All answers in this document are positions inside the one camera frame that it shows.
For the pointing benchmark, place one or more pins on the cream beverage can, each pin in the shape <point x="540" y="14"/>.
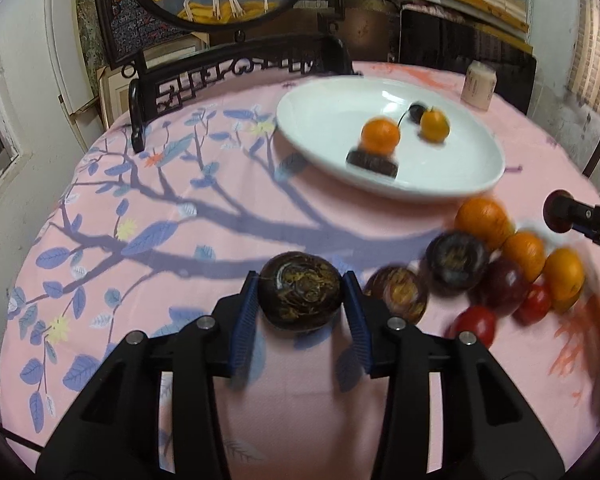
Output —
<point x="477" y="85"/>

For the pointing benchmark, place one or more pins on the dark cherry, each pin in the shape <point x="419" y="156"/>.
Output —
<point x="417" y="113"/>

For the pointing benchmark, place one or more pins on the stacked picture frames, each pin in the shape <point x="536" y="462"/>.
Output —
<point x="120" y="90"/>

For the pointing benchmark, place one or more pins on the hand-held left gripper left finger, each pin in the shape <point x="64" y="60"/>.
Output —
<point x="245" y="320"/>

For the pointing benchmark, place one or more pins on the brown wooden cabinet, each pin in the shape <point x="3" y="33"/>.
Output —
<point x="370" y="35"/>

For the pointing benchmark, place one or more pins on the red cherry tomato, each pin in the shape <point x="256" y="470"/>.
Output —
<point x="474" y="327"/>
<point x="532" y="305"/>

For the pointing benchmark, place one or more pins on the white oval plate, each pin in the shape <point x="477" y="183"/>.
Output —
<point x="330" y="110"/>

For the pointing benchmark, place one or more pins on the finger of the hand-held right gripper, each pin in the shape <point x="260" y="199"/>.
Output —
<point x="587" y="215"/>

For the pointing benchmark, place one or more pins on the dark red plum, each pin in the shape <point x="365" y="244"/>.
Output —
<point x="500" y="285"/>

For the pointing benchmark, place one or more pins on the white wall shelf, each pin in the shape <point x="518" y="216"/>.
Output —
<point x="480" y="5"/>

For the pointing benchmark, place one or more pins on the orange mandarin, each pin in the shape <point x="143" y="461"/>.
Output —
<point x="482" y="222"/>
<point x="380" y="135"/>

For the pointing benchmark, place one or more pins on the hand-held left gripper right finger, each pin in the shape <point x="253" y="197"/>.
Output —
<point x="360" y="330"/>

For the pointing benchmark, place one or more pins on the small orange kumquat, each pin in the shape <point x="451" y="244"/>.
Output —
<point x="435" y="126"/>
<point x="524" y="255"/>
<point x="564" y="275"/>

